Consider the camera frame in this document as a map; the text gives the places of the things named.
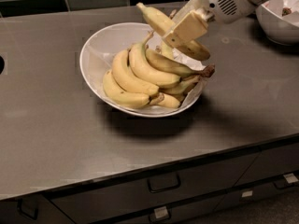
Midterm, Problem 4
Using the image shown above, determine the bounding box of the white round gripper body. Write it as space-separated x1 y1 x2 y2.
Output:
201 0 255 23

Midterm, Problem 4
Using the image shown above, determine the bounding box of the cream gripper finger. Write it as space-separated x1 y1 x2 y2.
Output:
162 9 214 48
172 0 202 24

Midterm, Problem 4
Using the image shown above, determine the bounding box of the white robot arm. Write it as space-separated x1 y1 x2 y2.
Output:
163 0 268 48

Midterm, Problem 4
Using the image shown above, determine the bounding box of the rear upright banana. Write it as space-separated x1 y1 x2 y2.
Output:
161 9 177 60

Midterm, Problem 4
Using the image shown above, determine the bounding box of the white bowl right rear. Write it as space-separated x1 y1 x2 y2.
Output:
256 0 299 45

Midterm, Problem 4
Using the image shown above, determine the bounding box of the partly hidden right banana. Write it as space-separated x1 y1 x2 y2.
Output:
161 76 200 95

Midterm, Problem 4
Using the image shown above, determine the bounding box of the long curved middle banana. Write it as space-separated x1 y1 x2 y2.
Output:
129 32 181 88

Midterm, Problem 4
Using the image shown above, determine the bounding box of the small front right banana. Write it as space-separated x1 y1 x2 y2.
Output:
157 93 180 109

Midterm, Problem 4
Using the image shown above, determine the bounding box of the wide curved yellow banana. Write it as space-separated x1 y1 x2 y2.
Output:
112 49 159 96

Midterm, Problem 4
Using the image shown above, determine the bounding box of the large white bowl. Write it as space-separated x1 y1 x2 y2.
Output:
78 21 207 119

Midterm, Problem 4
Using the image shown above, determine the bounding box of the right upper drawer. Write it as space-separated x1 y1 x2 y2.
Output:
236 143 299 186

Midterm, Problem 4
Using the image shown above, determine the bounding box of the small white label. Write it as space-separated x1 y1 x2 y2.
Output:
241 190 253 198

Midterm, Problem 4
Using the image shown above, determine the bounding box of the right lower drawer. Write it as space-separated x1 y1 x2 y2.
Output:
215 175 299 211

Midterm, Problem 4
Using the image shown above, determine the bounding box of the white label right drawer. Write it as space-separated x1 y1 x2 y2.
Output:
283 173 299 184

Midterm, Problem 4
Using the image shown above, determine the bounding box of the white label drawer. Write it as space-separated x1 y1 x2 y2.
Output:
283 173 299 184
154 206 169 219

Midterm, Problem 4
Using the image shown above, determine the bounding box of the lower middle drawer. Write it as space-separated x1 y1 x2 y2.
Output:
104 195 223 224

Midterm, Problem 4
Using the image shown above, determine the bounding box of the white label lower drawer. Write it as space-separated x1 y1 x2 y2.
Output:
154 206 169 219

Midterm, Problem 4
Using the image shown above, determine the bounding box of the upper middle drawer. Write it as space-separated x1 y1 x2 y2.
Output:
52 153 256 224

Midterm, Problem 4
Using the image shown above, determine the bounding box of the left cabinet drawer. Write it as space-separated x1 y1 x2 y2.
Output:
0 194 74 224

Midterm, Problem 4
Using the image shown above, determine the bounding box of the black drawer handle middle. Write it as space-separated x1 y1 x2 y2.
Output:
147 174 181 193

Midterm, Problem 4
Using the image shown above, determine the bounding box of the black drawer handle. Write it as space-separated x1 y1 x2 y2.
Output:
147 174 181 193
17 199 39 221

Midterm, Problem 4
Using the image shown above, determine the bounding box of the black left drawer handle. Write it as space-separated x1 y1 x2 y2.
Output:
17 199 39 221

